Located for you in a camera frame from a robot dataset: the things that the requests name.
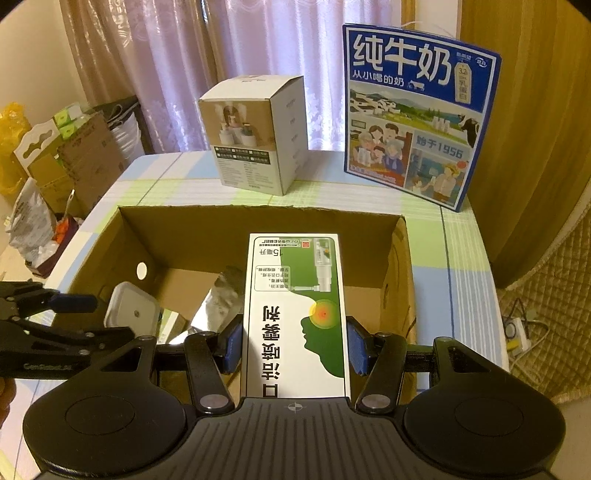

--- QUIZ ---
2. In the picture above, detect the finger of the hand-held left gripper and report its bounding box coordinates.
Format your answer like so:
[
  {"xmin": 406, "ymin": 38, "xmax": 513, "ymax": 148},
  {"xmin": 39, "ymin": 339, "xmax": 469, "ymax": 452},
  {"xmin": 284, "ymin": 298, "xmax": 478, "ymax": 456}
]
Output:
[
  {"xmin": 0, "ymin": 320, "xmax": 137, "ymax": 360},
  {"xmin": 0, "ymin": 281, "xmax": 99, "ymax": 319}
]

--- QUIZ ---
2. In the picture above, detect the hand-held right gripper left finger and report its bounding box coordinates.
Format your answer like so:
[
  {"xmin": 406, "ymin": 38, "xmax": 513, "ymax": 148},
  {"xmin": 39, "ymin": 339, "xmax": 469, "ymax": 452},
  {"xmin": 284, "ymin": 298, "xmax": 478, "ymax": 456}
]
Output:
[{"xmin": 99, "ymin": 315, "xmax": 245, "ymax": 414}]

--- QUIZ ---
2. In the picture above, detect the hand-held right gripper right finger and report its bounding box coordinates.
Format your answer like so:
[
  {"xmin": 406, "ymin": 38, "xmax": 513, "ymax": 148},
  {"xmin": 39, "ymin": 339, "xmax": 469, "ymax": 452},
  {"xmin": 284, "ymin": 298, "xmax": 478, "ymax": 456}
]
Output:
[{"xmin": 346, "ymin": 316, "xmax": 492, "ymax": 414}]

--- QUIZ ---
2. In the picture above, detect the silver foil pouch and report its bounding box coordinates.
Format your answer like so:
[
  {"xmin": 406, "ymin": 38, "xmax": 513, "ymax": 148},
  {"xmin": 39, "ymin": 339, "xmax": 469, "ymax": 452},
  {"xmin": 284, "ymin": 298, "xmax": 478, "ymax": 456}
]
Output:
[{"xmin": 189, "ymin": 265, "xmax": 246, "ymax": 334}]

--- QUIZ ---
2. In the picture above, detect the white charger plug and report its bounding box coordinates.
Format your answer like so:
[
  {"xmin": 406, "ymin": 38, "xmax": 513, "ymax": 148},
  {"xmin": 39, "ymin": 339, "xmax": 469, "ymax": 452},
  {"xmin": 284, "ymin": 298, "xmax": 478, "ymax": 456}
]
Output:
[{"xmin": 104, "ymin": 282, "xmax": 162, "ymax": 340}]

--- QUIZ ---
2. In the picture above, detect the green white medicine box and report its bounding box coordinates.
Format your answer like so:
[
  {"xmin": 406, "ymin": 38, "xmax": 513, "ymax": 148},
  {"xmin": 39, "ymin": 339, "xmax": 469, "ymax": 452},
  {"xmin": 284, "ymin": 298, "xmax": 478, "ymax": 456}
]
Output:
[{"xmin": 240, "ymin": 233, "xmax": 352, "ymax": 400}]

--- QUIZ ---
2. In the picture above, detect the brown cardboard box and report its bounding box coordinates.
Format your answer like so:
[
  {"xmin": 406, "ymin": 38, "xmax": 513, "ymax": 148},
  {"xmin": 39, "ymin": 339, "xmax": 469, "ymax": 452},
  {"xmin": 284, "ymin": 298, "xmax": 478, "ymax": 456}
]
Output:
[{"xmin": 60, "ymin": 206, "xmax": 419, "ymax": 400}]

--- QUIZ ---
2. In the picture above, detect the white plastic bag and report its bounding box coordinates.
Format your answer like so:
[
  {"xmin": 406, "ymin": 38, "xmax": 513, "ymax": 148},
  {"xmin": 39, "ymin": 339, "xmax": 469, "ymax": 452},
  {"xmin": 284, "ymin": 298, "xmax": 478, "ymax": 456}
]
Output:
[{"xmin": 8, "ymin": 178, "xmax": 63, "ymax": 278}]

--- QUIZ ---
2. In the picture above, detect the brown cardboard carton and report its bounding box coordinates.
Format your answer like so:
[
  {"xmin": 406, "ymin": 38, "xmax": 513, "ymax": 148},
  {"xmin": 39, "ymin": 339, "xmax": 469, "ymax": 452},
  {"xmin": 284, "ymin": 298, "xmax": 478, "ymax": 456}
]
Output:
[{"xmin": 14, "ymin": 111, "xmax": 127, "ymax": 217}]

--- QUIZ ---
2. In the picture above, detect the white power strip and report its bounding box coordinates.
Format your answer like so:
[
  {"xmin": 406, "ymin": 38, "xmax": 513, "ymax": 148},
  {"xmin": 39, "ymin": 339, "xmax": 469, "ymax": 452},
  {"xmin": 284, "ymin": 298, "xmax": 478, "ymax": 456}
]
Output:
[{"xmin": 504, "ymin": 310, "xmax": 539, "ymax": 344}]

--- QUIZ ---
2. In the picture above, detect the black white shopping bag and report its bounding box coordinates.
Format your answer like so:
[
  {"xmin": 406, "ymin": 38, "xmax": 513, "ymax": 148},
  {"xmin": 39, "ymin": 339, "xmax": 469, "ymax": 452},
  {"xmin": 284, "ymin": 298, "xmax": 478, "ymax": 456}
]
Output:
[{"xmin": 105, "ymin": 96, "xmax": 149, "ymax": 172}]

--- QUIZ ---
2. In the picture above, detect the yellow plastic bag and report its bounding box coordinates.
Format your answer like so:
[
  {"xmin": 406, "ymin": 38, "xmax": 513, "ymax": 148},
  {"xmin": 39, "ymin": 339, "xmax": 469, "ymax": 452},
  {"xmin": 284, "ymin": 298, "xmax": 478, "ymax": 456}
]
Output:
[{"xmin": 0, "ymin": 104, "xmax": 33, "ymax": 195}]

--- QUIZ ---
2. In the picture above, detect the green tissue pack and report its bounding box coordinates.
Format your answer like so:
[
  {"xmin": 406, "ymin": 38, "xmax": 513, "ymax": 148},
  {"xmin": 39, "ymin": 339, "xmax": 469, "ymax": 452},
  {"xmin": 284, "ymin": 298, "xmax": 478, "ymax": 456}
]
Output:
[{"xmin": 52, "ymin": 104, "xmax": 88, "ymax": 139}]

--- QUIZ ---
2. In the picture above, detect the white product box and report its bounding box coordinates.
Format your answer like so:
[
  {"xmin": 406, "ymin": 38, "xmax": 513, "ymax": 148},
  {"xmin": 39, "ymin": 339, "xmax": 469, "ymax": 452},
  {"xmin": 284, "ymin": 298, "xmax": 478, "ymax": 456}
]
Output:
[{"xmin": 198, "ymin": 74, "xmax": 308, "ymax": 195}]

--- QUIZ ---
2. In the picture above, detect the quilted chair cover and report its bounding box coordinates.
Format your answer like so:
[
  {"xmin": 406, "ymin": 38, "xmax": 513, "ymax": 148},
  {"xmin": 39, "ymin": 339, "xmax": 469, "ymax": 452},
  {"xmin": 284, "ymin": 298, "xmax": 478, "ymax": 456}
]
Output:
[{"xmin": 496, "ymin": 185, "xmax": 591, "ymax": 404}]

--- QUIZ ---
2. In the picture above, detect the blue milk carton box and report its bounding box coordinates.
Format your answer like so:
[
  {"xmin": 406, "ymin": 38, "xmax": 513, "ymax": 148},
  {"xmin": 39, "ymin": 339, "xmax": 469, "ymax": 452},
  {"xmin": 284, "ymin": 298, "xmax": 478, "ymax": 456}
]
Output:
[{"xmin": 342, "ymin": 23, "xmax": 502, "ymax": 213}]

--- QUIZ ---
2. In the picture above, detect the beige curtain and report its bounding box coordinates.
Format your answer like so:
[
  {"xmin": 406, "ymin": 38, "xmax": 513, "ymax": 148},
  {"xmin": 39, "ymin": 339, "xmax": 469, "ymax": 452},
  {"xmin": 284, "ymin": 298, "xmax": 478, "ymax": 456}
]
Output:
[{"xmin": 60, "ymin": 0, "xmax": 155, "ymax": 155}]

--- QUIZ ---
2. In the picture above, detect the wooden door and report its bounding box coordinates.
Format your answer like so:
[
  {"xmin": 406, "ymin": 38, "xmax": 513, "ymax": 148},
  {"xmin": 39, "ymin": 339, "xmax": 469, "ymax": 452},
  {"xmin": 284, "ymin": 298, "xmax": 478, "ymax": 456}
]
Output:
[{"xmin": 459, "ymin": 0, "xmax": 591, "ymax": 278}]

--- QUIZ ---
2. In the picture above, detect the lilac sheer curtain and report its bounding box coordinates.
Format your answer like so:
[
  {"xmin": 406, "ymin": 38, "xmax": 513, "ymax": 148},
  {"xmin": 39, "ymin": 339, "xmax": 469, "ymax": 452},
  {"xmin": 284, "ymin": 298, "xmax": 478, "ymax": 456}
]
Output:
[{"xmin": 139, "ymin": 0, "xmax": 402, "ymax": 154}]

